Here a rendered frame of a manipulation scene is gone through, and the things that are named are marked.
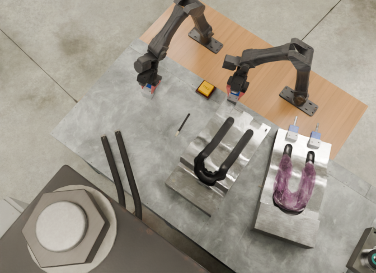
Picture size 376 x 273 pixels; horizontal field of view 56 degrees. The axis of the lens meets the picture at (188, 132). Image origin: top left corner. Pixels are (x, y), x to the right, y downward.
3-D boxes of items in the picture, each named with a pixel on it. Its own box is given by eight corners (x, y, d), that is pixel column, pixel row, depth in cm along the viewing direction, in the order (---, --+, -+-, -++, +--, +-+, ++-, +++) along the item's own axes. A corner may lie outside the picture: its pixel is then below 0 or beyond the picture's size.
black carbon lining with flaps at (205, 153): (228, 116, 174) (230, 108, 165) (256, 134, 171) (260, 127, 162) (186, 173, 164) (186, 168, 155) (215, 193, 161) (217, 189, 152)
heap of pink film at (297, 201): (280, 151, 169) (284, 146, 161) (316, 163, 167) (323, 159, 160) (266, 204, 160) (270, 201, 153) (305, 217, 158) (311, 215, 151)
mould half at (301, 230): (276, 132, 178) (281, 123, 168) (327, 147, 176) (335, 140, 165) (249, 230, 162) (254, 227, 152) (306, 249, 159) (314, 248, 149)
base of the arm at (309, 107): (316, 111, 174) (324, 100, 176) (282, 88, 178) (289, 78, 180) (311, 117, 181) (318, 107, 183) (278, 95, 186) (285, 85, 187)
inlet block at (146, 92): (154, 76, 189) (153, 71, 184) (162, 80, 188) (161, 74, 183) (142, 95, 185) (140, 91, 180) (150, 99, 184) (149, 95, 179)
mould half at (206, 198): (223, 106, 183) (226, 94, 171) (267, 133, 178) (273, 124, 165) (165, 184, 169) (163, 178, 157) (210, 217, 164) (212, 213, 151)
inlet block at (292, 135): (290, 117, 178) (292, 112, 173) (299, 119, 178) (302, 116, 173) (283, 140, 174) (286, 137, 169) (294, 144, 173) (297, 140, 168)
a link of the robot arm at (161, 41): (156, 59, 161) (195, 1, 149) (143, 47, 164) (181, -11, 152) (170, 60, 172) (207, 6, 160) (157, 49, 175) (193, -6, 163)
